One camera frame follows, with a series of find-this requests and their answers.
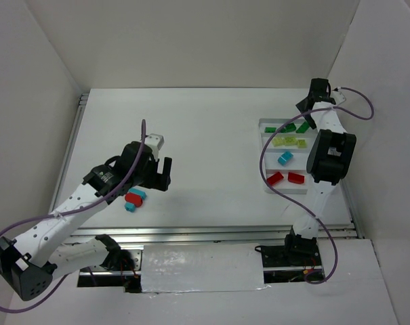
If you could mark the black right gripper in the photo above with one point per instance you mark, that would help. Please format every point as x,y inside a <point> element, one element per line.
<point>311,102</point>

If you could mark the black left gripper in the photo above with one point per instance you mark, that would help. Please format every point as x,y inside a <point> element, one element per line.
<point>160,177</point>

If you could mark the blue top lego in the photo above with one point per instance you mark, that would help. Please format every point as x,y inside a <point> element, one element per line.
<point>138,192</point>

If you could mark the blue bottom lego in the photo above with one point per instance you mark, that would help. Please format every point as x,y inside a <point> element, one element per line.
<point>130,207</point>

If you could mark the dark green square lego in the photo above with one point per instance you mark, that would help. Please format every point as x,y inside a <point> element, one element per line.
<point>270,129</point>

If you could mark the blue oval lego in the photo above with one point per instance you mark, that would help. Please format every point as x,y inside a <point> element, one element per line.
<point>285,158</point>

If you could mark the red rectangular lego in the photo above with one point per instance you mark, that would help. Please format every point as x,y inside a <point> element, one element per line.
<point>275,178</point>

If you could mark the dark green curved lego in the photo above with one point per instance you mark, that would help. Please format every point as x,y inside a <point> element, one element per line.
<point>290,128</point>

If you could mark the lime square lego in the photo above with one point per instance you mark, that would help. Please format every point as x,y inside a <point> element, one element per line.
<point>301,143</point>

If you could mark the lime curved lego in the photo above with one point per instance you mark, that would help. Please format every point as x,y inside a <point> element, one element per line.
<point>278,141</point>

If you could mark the red half-round lego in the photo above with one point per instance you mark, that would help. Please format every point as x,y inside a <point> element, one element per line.
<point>296,178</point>

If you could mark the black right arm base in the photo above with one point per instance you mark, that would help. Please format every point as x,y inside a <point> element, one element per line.
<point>292,255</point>

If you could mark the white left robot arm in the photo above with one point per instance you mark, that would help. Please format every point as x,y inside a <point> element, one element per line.
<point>31,261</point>

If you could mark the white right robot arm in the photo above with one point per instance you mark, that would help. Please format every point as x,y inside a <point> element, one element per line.
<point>327,163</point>

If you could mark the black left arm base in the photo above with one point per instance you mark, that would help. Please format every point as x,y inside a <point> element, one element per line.
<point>120,268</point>

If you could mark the red round lego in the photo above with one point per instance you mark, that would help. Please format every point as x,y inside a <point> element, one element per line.
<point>134,199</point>

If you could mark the white compartment tray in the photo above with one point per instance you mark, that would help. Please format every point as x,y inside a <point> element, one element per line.
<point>271,154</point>

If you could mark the silver tape sheet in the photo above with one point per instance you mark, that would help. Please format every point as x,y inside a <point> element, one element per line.
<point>201,268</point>

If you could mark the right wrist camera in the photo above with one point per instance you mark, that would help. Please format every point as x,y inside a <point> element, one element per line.
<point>338,97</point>

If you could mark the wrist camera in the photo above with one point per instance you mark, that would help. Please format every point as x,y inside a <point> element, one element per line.
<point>154,141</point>
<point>338,97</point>

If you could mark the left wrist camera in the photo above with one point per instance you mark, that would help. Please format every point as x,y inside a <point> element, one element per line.
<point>154,141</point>

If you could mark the aluminium table rail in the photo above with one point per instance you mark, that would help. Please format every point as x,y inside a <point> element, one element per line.
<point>184,234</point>

